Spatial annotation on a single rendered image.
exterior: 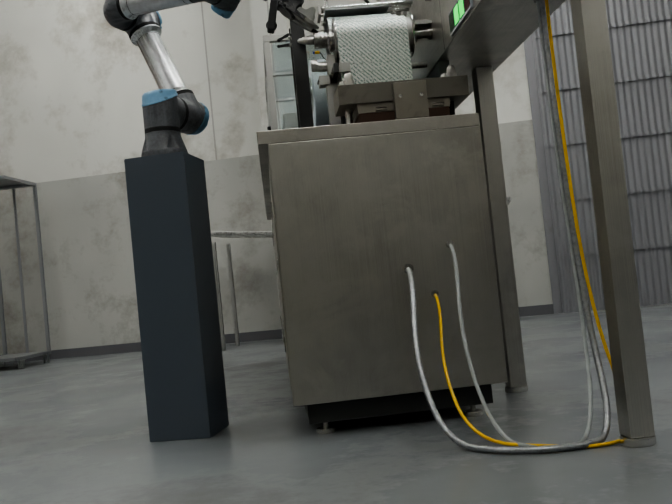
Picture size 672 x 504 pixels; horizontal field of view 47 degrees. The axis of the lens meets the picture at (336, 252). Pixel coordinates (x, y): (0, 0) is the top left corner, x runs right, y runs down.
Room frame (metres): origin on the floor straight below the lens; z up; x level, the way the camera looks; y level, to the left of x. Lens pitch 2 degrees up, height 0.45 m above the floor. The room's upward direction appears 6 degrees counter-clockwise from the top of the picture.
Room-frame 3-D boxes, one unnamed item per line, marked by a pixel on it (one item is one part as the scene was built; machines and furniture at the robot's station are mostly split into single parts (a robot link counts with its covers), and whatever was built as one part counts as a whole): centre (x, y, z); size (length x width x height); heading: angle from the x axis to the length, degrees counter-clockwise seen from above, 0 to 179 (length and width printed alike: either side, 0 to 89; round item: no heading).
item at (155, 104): (2.53, 0.53, 1.07); 0.13 x 0.12 x 0.14; 153
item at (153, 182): (2.52, 0.53, 0.45); 0.20 x 0.20 x 0.90; 81
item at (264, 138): (3.50, -0.03, 0.88); 2.52 x 0.66 x 0.04; 5
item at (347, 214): (3.50, -0.05, 0.43); 2.52 x 0.64 x 0.86; 5
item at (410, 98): (2.30, -0.27, 0.97); 0.10 x 0.03 x 0.11; 95
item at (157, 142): (2.52, 0.53, 0.95); 0.15 x 0.15 x 0.10
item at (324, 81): (2.59, -0.03, 1.05); 0.06 x 0.05 x 0.31; 95
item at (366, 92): (2.39, -0.25, 1.00); 0.40 x 0.16 x 0.06; 95
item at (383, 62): (2.51, -0.19, 1.11); 0.23 x 0.01 x 0.18; 95
